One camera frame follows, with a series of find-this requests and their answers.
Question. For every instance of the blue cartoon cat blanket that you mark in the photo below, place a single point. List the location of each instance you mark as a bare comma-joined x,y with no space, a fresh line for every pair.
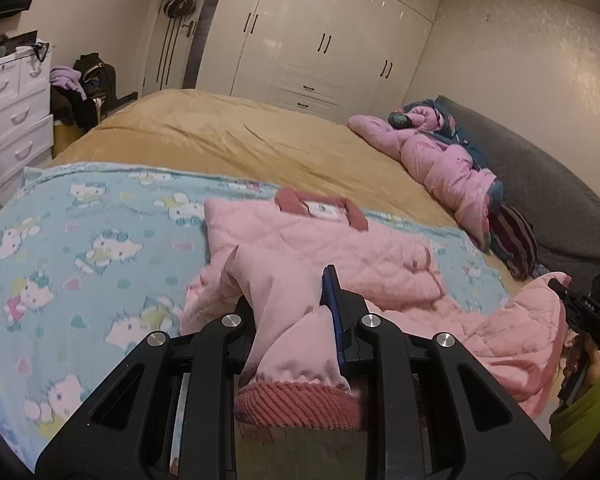
93,257

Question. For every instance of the pink quilted jacket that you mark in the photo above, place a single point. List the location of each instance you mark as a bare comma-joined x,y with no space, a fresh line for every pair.
308,282

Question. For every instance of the bed with tan sheet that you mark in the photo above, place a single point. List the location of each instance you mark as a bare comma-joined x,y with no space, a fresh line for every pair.
198,131

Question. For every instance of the green sleeved forearm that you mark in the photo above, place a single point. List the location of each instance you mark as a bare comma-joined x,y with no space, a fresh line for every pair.
574,427

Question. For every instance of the grey upholstered headboard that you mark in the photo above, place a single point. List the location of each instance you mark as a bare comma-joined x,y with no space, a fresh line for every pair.
563,211

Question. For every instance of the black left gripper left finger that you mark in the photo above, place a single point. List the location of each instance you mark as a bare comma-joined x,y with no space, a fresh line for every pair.
165,411

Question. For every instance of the purple clothes pile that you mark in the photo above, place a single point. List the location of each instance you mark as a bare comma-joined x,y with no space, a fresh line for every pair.
67,78

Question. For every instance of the pink crumpled duvet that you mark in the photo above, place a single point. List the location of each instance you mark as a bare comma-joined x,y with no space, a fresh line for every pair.
422,137

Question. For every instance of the black backpack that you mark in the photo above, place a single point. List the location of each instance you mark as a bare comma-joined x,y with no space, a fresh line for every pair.
98,80

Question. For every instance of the white glossy wardrobe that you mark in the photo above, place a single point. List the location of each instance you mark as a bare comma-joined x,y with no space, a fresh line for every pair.
329,58

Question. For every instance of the white drawer chest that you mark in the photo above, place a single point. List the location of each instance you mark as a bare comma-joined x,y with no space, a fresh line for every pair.
26,123

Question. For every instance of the white bedroom door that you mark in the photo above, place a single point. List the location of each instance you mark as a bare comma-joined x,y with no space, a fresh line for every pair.
168,48

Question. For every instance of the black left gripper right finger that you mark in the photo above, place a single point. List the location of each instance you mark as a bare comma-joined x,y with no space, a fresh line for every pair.
432,410

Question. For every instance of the striped dark pillow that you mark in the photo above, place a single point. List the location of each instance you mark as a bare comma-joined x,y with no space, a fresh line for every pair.
513,241

